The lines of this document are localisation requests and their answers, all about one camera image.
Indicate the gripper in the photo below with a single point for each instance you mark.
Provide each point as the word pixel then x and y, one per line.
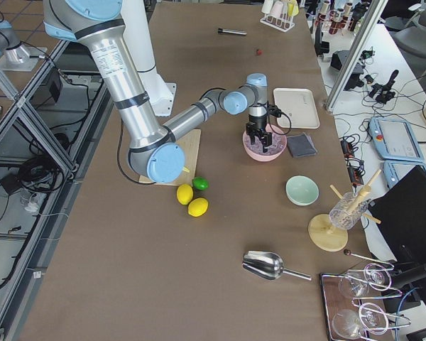
pixel 256 125

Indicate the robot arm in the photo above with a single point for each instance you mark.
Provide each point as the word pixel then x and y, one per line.
pixel 153 151

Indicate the steel ice scoop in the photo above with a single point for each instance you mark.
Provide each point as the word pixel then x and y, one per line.
pixel 269 265

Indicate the pink plastic cup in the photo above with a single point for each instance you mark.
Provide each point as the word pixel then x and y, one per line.
pixel 276 9

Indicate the white plastic cup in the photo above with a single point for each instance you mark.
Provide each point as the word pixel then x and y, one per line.
pixel 267 6

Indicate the yellow plastic cup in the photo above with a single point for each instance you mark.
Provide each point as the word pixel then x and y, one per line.
pixel 293 8

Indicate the grey folded cloth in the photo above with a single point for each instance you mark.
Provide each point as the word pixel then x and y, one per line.
pixel 301 145

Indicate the beige rabbit tray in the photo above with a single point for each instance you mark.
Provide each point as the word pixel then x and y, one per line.
pixel 299 105

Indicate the green ceramic bowl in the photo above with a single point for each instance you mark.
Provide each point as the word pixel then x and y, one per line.
pixel 301 190

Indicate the wooden cutting board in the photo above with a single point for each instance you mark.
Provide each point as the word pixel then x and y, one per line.
pixel 193 149

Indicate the green lime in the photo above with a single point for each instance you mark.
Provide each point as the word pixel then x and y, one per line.
pixel 200 183

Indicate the yellow lemon far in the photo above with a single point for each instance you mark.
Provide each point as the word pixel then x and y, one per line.
pixel 184 194

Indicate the yellow lemon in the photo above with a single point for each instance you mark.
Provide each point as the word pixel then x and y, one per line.
pixel 198 207
pixel 184 194

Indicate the yellow lemon near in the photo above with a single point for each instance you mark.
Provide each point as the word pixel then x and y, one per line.
pixel 198 207

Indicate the steel muddler rod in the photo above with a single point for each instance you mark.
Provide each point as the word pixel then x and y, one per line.
pixel 231 32

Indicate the wooden glass drying stand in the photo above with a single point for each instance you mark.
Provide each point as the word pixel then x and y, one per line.
pixel 324 234

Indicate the textured clear glass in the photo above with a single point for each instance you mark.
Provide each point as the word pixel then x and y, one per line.
pixel 343 216

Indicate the blue teach pendant upper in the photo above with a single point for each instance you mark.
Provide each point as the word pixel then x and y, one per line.
pixel 394 139

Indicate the blue teach pendant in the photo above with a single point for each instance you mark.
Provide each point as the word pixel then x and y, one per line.
pixel 394 139
pixel 394 171

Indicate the blue teach pendant lower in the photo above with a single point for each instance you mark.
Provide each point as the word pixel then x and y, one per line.
pixel 394 171

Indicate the black computer monitor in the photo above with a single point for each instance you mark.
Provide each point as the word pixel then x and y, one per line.
pixel 402 211

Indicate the upper wine glass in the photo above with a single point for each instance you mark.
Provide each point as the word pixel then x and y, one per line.
pixel 358 283

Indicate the wine glass rack tray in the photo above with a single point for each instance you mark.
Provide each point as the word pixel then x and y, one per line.
pixel 334 301

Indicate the lower wine glass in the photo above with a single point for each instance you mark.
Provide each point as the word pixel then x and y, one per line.
pixel 368 321

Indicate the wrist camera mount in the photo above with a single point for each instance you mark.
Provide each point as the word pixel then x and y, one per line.
pixel 274 111

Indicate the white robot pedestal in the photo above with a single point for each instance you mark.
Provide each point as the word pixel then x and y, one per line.
pixel 138 40

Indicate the aluminium frame post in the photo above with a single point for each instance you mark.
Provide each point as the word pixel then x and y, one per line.
pixel 371 18

